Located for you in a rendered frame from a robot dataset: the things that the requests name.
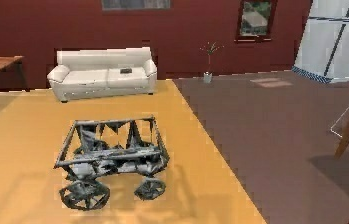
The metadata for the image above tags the grey wheeled cart table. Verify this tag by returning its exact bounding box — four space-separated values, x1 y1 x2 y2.
53 115 171 212

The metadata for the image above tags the white fridge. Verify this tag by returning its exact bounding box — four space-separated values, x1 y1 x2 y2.
291 0 349 84

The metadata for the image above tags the grey framed wall picture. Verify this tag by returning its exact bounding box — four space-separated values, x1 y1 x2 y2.
101 0 172 11

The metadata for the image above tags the house plant in white pot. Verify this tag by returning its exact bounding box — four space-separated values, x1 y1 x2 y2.
199 41 225 84

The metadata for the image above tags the dark framed house picture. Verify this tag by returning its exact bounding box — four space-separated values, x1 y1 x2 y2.
234 0 278 43

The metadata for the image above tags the black fridge handle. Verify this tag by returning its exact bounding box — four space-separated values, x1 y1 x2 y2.
323 0 349 77

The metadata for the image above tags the white sofa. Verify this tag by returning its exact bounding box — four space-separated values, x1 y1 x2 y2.
46 46 158 103

